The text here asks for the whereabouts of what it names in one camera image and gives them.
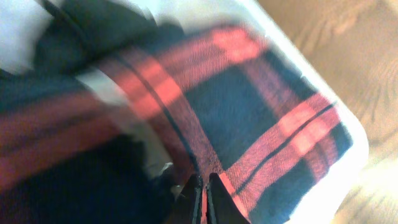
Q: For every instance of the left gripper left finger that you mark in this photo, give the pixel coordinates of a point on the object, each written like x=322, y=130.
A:
x=188, y=207

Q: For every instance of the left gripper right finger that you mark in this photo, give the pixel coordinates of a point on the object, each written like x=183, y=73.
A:
x=220, y=206

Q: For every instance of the black garment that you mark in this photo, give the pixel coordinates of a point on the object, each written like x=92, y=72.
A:
x=68, y=147

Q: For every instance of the red navy plaid shirt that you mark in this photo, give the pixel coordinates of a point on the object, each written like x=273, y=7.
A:
x=222, y=101

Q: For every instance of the clear plastic storage bin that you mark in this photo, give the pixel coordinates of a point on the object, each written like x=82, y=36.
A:
x=191, y=17

